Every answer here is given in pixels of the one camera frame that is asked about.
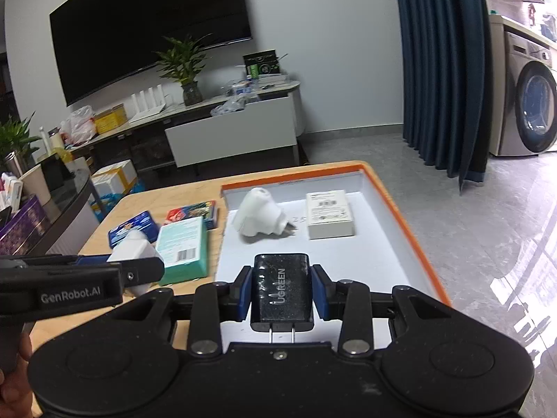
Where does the white plug adapter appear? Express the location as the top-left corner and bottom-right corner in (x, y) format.
(109, 230), (162, 297)

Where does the teal bandage box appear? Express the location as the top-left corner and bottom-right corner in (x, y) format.
(155, 217), (209, 286)

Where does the blue tin box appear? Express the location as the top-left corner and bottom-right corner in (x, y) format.
(108, 210), (159, 248)

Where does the orange white tray box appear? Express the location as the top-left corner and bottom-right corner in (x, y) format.
(215, 163), (449, 303)

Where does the black UGREEN charger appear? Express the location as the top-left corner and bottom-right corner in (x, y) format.
(250, 253), (314, 336)

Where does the red blue card box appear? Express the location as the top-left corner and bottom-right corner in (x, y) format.
(164, 200), (218, 230)

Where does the white plug-in diffuser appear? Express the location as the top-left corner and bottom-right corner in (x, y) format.
(232, 187), (297, 243)

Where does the left hand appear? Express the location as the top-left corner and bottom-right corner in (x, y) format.
(0, 333), (33, 418)

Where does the purple tissue box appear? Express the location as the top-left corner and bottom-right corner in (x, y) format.
(0, 195), (50, 256)

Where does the white small carton box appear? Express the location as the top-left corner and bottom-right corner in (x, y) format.
(306, 190), (355, 240)

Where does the white yellow cardboard box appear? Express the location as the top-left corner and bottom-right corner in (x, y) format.
(92, 160), (138, 196)

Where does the dark glass side table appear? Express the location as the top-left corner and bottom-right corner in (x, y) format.
(26, 169), (100, 256)

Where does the left potted plant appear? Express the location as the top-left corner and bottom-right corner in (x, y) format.
(1, 112), (41, 172)

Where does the white plastic bag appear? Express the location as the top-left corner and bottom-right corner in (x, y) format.
(61, 105), (97, 146)

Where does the white router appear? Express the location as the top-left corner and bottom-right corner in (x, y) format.
(130, 84), (167, 122)

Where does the white tv cabinet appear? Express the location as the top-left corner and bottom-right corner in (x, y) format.
(70, 80), (304, 174)

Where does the potted bamboo plant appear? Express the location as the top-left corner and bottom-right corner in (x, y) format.
(157, 35), (207, 106)

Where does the black green display box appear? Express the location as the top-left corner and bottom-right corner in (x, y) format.
(243, 50), (280, 79)

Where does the dark blue curtain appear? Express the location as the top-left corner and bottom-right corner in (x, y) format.
(398, 0), (494, 185)

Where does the silver washing machine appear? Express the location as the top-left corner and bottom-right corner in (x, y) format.
(496, 31), (556, 157)

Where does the black wall television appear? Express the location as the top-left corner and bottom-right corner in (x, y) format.
(49, 0), (251, 105)

